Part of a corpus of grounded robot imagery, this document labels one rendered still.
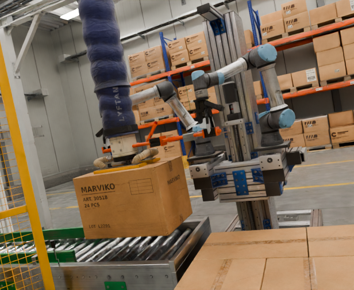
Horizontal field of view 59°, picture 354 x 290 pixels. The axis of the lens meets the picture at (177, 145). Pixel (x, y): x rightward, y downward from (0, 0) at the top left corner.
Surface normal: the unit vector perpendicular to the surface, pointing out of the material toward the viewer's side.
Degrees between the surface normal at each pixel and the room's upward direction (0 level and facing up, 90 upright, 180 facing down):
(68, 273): 90
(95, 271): 90
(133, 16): 90
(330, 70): 90
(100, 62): 73
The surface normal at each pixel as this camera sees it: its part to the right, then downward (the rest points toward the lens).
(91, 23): -0.25, -0.07
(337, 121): -0.41, 0.16
